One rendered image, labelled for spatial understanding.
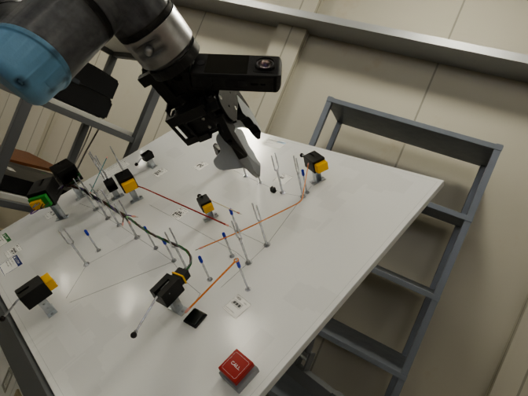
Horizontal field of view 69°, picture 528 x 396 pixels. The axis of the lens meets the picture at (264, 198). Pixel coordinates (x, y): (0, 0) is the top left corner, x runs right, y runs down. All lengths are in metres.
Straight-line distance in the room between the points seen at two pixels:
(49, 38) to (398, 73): 3.36
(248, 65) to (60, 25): 0.21
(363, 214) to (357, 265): 0.18
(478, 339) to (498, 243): 0.72
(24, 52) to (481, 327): 3.26
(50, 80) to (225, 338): 0.63
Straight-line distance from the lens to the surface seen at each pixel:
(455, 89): 3.59
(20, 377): 1.14
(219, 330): 0.89
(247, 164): 0.56
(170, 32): 0.48
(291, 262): 0.97
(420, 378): 3.44
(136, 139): 1.82
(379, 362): 2.77
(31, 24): 0.43
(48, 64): 0.43
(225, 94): 0.54
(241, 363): 0.80
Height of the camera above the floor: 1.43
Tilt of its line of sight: level
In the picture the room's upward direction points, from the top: 22 degrees clockwise
